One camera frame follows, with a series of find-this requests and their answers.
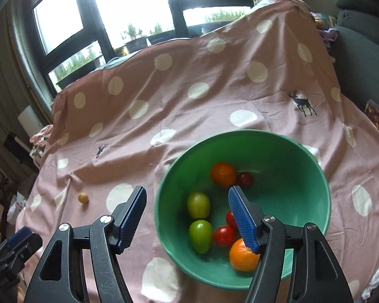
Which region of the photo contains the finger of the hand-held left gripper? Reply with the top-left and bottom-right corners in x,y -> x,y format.
19,234 -> 43,259
0,226 -> 34,261

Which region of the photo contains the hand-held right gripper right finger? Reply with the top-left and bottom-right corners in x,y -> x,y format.
228,186 -> 354,303

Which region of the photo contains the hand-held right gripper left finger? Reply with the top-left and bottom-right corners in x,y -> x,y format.
23,186 -> 147,303

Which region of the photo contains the red cherry tomato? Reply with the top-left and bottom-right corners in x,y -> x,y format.
237,172 -> 254,187
214,225 -> 237,247
226,210 -> 239,230

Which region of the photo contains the orange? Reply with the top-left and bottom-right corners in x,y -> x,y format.
229,238 -> 260,272
210,162 -> 237,187

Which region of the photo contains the green plastic bowl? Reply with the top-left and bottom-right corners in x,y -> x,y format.
154,130 -> 331,289

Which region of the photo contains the bright green oval fruit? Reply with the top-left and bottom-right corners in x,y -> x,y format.
189,220 -> 213,255

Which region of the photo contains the yellow-green oval fruit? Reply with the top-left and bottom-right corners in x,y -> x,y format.
187,191 -> 211,219

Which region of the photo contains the white patterned bag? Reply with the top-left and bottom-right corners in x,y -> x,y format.
7,196 -> 27,224

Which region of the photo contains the floral pink cloth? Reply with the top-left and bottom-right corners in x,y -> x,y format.
29,124 -> 54,158

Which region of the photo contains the white cylinder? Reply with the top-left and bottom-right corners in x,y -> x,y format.
18,105 -> 40,135

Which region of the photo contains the pink polka-dot blanket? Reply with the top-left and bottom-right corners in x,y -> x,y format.
14,0 -> 379,303

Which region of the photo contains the brown patterned cushion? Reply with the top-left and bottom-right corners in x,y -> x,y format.
363,99 -> 379,139

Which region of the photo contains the potted plant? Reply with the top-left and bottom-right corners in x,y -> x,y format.
148,22 -> 174,43
123,22 -> 149,54

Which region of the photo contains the pile of pastel clothes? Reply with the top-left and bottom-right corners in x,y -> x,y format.
311,11 -> 340,60

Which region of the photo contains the grey sofa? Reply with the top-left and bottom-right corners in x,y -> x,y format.
330,0 -> 379,127

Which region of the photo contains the black-framed window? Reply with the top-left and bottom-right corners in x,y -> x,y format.
11,0 -> 263,95

